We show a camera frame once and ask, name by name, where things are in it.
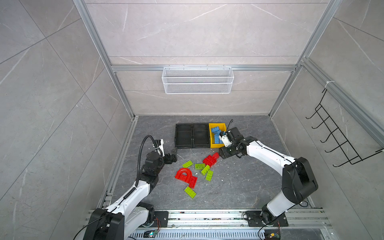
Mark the blue lego brick front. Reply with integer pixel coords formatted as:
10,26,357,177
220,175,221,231
214,134,220,144

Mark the blue lego brick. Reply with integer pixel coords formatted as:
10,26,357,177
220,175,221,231
211,126,221,135
214,134,220,144

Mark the blue lego brick top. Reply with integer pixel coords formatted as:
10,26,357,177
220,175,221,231
211,126,221,135

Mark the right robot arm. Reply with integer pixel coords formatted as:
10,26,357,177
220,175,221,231
219,128,319,225

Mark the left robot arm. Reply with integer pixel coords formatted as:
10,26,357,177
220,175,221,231
74,135,178,240

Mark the yellow plastic bin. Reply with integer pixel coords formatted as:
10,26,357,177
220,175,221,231
209,123,227,149

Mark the green lego brick left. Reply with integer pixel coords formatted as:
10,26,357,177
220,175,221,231
183,161,193,168

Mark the red arch lego piece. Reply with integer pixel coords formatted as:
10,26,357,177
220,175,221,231
175,168,193,184

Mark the red lego brick small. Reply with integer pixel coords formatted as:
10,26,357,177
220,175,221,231
213,153,220,160

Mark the green lego brick middle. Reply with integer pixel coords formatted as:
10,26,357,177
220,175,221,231
195,164,206,170

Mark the black divided tray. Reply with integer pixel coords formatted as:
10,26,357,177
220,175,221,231
175,123,211,149

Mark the red lego brick large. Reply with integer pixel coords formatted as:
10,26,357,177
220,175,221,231
203,156,217,167

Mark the red lego brick near arch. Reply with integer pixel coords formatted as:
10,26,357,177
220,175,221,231
189,176,198,189

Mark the green lego brick tilted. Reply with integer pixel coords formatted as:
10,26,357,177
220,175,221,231
201,165,210,176

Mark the green lego brick front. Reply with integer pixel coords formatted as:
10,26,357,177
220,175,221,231
184,187,197,199

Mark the green lego brick lower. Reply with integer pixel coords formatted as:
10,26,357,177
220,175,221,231
206,170,214,181

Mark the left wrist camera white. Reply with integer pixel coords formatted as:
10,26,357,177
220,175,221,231
155,139,165,157

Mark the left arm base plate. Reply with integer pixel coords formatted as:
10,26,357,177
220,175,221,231
141,211,169,228

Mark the white wire mesh basket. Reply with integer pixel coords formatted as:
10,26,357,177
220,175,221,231
162,67,234,94

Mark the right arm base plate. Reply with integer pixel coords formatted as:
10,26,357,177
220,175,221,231
243,211,289,227

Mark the aluminium rail front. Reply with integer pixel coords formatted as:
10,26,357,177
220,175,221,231
81,209,334,240

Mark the black wire hook rack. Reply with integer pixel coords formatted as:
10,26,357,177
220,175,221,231
306,89,384,168

